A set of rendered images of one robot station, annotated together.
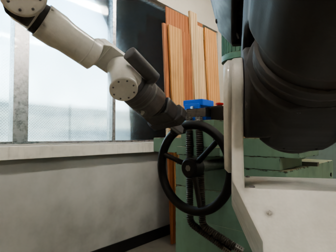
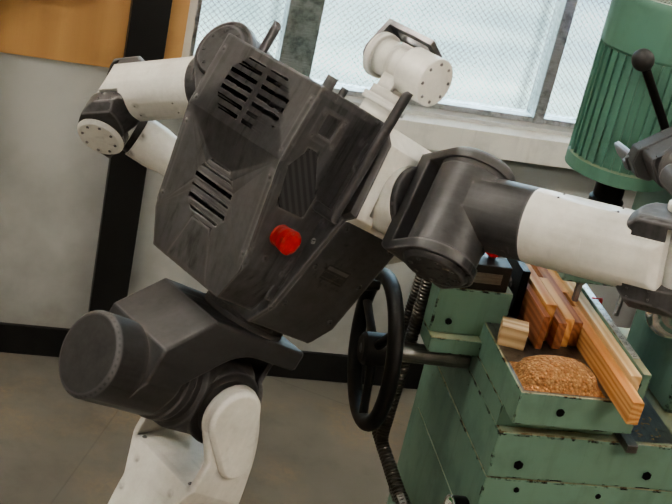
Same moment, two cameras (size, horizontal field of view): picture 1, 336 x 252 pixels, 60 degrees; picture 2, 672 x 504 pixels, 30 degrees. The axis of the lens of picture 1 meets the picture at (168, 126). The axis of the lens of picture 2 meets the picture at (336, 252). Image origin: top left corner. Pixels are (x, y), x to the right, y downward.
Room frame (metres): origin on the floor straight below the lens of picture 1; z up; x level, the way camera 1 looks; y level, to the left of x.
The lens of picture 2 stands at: (-0.79, -1.09, 1.84)
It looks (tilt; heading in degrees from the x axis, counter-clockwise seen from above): 24 degrees down; 34
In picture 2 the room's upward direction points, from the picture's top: 13 degrees clockwise
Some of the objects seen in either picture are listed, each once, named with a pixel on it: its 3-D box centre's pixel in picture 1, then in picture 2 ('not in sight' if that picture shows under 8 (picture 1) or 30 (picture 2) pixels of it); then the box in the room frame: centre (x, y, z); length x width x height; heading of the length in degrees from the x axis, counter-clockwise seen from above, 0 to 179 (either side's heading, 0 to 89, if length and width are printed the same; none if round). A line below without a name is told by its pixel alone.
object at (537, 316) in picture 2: not in sight; (524, 302); (1.09, -0.24, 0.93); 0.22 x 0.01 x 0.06; 48
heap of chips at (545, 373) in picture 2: not in sight; (559, 369); (0.95, -0.40, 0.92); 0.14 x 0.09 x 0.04; 138
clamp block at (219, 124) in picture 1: (207, 133); (461, 294); (1.04, -0.14, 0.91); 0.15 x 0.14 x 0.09; 48
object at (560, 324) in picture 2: not in sight; (540, 307); (1.11, -0.26, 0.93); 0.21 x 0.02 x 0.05; 48
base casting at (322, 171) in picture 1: (258, 171); (606, 398); (1.24, -0.38, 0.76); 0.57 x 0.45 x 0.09; 138
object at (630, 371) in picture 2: not in sight; (573, 302); (1.19, -0.28, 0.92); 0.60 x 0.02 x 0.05; 48
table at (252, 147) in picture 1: (220, 145); (499, 321); (1.10, -0.20, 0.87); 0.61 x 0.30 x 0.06; 48
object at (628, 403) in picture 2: not in sight; (579, 330); (1.11, -0.34, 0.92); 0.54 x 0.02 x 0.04; 48
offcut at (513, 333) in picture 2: not in sight; (513, 333); (0.99, -0.28, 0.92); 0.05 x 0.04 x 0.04; 120
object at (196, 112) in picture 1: (208, 113); (471, 259); (1.03, -0.14, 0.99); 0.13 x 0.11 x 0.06; 48
